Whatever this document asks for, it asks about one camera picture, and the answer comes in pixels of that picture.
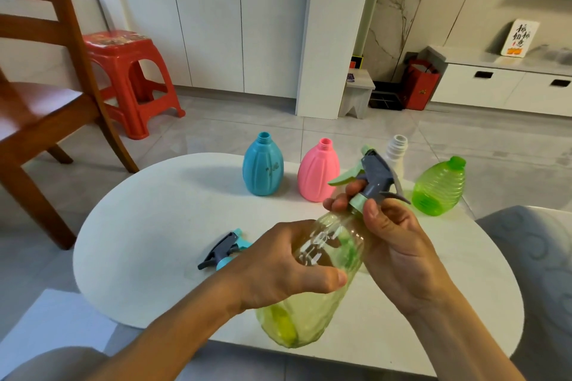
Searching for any white calligraphy sign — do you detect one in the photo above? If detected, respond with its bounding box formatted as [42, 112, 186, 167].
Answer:
[500, 18, 541, 59]

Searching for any white plastic bottle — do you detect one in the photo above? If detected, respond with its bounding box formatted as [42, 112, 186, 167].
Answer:
[385, 135, 410, 181]

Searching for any small white step stool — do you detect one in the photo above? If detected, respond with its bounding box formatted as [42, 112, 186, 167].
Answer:
[338, 67, 376, 121]

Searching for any red plastic stool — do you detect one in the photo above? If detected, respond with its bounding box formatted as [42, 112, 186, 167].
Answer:
[82, 30, 186, 140]

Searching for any person's right forearm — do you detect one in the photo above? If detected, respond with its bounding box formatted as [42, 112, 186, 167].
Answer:
[400, 277, 527, 381]

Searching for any grey patterned cushioned seat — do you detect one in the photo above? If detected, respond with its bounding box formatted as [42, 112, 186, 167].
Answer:
[475, 205, 572, 381]

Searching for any grey and blue spray head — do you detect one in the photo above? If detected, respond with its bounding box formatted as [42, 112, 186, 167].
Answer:
[198, 228, 254, 272]

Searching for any blue plastic bottle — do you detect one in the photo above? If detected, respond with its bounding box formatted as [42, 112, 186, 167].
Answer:
[242, 131, 285, 197]

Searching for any person's left hand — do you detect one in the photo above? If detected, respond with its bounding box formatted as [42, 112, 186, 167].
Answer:
[218, 219, 349, 315]

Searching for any red gift bag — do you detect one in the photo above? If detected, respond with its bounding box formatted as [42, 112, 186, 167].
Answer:
[399, 52, 443, 112]

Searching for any white wardrobe with black handles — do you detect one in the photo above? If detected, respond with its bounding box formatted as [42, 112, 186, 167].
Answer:
[104, 0, 313, 101]

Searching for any pink plastic bottle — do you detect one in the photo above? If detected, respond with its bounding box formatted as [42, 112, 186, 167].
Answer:
[297, 138, 341, 204]

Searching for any clear yellow-green spray bottle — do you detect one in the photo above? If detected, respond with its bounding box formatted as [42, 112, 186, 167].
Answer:
[255, 206, 372, 349]

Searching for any brown wooden chair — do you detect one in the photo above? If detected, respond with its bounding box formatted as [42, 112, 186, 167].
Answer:
[0, 0, 140, 251]

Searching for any white low drawer cabinet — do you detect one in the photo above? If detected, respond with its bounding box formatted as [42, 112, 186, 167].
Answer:
[426, 45, 572, 118]

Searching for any person's left forearm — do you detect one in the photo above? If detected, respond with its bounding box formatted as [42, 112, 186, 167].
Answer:
[87, 260, 251, 381]

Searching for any grey and green spray head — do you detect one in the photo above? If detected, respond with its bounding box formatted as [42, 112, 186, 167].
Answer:
[328, 145, 412, 217]

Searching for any green ribbed plastic bottle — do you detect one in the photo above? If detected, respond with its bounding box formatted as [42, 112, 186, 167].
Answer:
[411, 155, 467, 218]

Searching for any black wire basket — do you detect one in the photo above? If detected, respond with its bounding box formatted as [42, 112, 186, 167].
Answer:
[368, 80, 405, 112]

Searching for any person's right hand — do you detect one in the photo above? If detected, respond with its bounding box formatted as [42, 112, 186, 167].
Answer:
[323, 180, 453, 317]

